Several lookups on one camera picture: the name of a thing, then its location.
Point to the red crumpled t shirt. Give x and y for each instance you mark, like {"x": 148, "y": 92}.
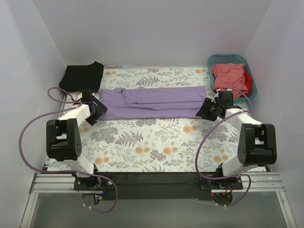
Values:
{"x": 247, "y": 82}

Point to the teal plastic laundry basket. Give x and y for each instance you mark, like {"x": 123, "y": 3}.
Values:
{"x": 236, "y": 59}

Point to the folded black t shirt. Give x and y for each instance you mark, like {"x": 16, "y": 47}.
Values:
{"x": 77, "y": 78}

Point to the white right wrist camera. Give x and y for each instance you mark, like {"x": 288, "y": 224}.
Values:
{"x": 215, "y": 95}

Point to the pink crumpled t shirt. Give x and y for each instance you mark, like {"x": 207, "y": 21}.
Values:
{"x": 229, "y": 75}

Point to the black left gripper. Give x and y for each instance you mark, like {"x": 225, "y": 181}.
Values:
{"x": 98, "y": 111}

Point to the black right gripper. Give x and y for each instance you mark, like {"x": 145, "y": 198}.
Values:
{"x": 205, "y": 110}

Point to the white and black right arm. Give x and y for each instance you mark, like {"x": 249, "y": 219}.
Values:
{"x": 256, "y": 144}

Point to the purple t shirt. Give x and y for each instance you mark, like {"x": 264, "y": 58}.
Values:
{"x": 174, "y": 102}

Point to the floral patterned table mat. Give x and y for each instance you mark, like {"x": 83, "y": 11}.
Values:
{"x": 170, "y": 145}

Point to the aluminium front rail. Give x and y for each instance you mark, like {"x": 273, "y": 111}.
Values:
{"x": 66, "y": 183}

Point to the black robot base mount plate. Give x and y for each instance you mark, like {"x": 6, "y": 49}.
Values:
{"x": 200, "y": 192}

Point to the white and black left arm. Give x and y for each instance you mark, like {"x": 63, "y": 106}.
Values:
{"x": 64, "y": 141}

